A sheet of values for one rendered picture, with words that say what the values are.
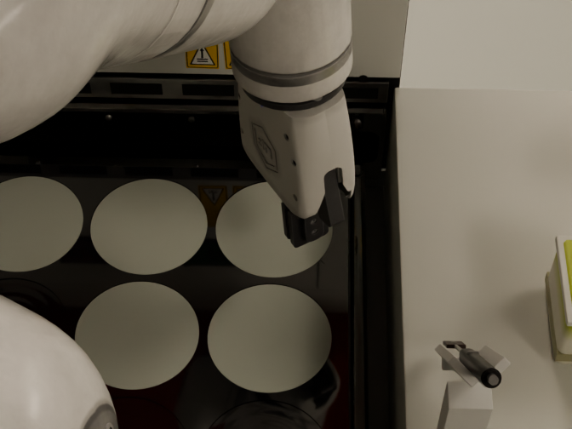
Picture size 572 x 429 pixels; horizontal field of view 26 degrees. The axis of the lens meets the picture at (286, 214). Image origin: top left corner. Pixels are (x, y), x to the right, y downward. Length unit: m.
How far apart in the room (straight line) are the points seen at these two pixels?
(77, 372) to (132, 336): 0.60
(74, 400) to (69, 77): 0.12
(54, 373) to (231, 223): 0.68
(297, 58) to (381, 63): 0.26
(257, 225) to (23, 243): 0.20
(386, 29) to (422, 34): 1.44
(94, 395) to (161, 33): 0.17
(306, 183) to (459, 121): 0.23
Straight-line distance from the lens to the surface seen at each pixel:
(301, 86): 0.82
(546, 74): 2.44
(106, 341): 1.02
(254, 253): 1.06
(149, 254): 1.06
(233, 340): 1.01
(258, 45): 0.81
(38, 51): 0.43
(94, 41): 0.45
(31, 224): 1.10
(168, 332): 1.02
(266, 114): 0.87
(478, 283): 0.97
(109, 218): 1.09
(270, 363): 1.00
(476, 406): 0.82
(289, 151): 0.86
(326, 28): 0.80
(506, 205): 1.02
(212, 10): 0.56
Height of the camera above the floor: 1.78
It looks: 55 degrees down
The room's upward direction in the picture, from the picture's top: straight up
